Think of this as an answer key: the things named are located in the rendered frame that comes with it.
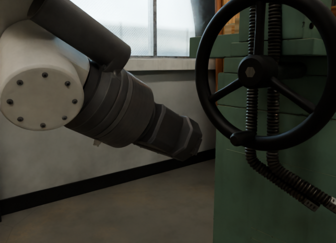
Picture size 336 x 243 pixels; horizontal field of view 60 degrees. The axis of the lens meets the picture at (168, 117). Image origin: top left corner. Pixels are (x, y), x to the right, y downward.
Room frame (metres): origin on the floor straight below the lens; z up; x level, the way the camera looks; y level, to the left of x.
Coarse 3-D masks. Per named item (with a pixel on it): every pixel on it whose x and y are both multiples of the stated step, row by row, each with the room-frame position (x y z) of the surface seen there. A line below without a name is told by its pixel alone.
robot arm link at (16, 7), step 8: (0, 0) 0.28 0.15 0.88; (8, 0) 0.28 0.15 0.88; (16, 0) 0.29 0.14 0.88; (24, 0) 0.29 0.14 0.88; (32, 0) 0.29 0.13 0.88; (0, 8) 0.28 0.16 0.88; (8, 8) 0.29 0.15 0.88; (16, 8) 0.29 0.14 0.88; (24, 8) 0.29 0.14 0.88; (0, 16) 0.29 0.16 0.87; (8, 16) 0.29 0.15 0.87; (16, 16) 0.29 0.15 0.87; (24, 16) 0.30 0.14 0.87; (0, 24) 0.29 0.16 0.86; (8, 24) 0.29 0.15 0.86; (0, 32) 0.29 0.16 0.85
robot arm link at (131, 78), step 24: (144, 96) 0.33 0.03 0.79; (120, 120) 0.30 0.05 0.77; (144, 120) 0.32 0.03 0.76; (168, 120) 0.35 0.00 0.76; (192, 120) 0.37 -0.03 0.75; (96, 144) 0.32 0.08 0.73; (120, 144) 0.32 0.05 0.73; (144, 144) 0.38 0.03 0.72; (168, 144) 0.35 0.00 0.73; (192, 144) 0.35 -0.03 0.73
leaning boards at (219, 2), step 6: (216, 0) 2.27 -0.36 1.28; (222, 0) 2.28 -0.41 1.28; (228, 0) 2.30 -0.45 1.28; (216, 6) 2.26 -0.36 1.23; (234, 18) 2.33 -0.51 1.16; (222, 30) 2.27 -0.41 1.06; (216, 60) 2.25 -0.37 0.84; (222, 60) 2.28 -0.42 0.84; (216, 66) 2.25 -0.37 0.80; (222, 66) 2.28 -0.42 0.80; (216, 72) 2.25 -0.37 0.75; (216, 78) 2.25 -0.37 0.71; (216, 84) 2.24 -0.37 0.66; (216, 90) 2.24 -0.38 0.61; (216, 102) 2.24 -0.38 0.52
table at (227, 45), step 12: (228, 36) 0.79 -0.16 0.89; (192, 48) 0.88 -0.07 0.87; (216, 48) 0.81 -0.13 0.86; (228, 48) 0.79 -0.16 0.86; (240, 48) 0.65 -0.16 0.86; (264, 48) 0.61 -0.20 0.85; (288, 48) 0.57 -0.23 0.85; (300, 48) 0.56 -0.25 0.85; (312, 48) 0.54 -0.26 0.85; (324, 48) 0.58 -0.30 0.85
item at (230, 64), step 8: (280, 56) 0.68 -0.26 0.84; (288, 56) 0.67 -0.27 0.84; (296, 56) 0.66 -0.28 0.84; (304, 56) 0.64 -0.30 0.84; (312, 56) 0.63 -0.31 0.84; (320, 56) 0.62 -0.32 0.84; (224, 64) 0.79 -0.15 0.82; (232, 64) 0.78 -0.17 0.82; (312, 64) 0.63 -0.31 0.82; (320, 64) 0.62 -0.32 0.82; (232, 72) 0.78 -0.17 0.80; (312, 72) 0.63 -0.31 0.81; (320, 72) 0.62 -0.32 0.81
